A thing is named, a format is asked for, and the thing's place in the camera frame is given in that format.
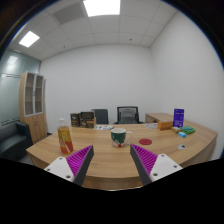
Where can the small dark cardboard box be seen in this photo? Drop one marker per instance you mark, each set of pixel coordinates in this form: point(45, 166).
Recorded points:
point(75, 120)

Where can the upright purple box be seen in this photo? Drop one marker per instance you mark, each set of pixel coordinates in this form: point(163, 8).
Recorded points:
point(178, 117)

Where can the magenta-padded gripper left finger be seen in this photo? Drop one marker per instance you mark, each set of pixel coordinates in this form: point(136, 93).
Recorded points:
point(79, 160)

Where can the green flat box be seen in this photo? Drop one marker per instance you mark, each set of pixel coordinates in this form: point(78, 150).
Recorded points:
point(188, 130)

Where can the orange cardboard box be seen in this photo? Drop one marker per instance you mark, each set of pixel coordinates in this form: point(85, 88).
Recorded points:
point(165, 125)

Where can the flat round red coaster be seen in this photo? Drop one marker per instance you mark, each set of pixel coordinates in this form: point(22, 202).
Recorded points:
point(145, 141)

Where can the grey mesh-back office chair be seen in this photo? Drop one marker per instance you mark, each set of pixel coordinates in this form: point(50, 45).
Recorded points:
point(127, 115)

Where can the tan flat box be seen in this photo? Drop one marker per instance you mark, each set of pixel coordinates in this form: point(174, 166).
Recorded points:
point(175, 129)

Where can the small ceiling light panel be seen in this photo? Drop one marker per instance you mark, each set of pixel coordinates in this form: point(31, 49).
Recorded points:
point(29, 38)

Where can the wooden glass-door shelf cabinet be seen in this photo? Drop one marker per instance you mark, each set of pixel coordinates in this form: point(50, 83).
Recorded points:
point(33, 123)

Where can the small light blue box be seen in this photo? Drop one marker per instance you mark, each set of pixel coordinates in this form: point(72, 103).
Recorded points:
point(182, 134)

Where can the round white mat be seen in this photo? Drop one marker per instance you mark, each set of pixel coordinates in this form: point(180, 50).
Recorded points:
point(152, 125)

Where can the large ceiling light panel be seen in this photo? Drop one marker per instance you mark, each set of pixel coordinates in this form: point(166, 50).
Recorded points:
point(101, 7)

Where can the black leather sofa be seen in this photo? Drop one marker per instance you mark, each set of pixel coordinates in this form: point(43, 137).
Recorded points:
point(13, 141)

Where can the brown cardboard box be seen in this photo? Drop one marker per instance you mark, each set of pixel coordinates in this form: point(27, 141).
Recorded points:
point(91, 124)

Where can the green floral ceramic mug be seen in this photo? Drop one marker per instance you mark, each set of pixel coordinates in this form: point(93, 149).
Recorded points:
point(118, 137)

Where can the ceiling air vent grille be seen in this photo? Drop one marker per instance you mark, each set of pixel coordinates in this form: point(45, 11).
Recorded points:
point(69, 13)

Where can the large dark cardboard box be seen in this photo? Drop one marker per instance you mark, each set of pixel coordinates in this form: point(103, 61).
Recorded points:
point(87, 115)

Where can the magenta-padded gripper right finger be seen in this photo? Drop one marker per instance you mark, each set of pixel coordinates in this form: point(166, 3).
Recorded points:
point(145, 159)

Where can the amber tea bottle white cap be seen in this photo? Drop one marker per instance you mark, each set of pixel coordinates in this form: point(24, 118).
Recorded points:
point(65, 138)

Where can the dark padded office chair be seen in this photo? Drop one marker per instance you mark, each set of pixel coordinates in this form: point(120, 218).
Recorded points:
point(100, 116)

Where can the white printed pamphlet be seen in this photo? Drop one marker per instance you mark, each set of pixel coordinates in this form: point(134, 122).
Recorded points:
point(103, 127)

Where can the small round grey disc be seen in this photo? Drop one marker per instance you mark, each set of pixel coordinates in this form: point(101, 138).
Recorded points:
point(181, 146)

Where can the wooden side desk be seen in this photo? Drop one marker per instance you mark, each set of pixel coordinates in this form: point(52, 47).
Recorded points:
point(158, 117)

